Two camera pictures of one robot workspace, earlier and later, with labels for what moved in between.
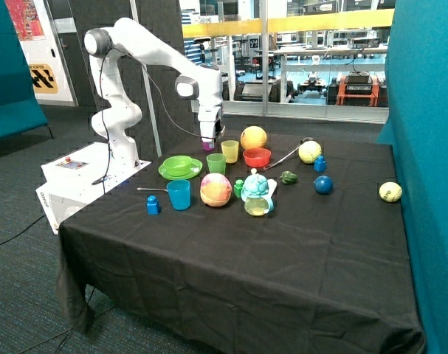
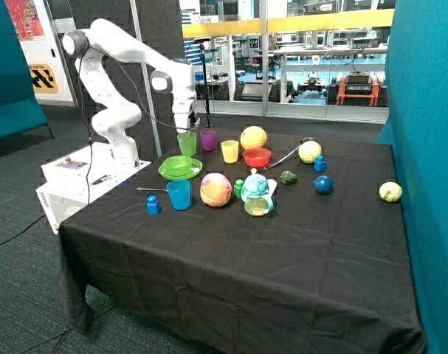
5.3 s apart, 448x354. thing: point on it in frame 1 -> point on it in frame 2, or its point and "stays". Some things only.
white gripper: (210, 118) -> (181, 107)
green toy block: (238, 188) stays
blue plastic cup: (179, 193) stays
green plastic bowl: (178, 166) stays
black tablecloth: (271, 242) stays
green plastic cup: (216, 163) -> (187, 142)
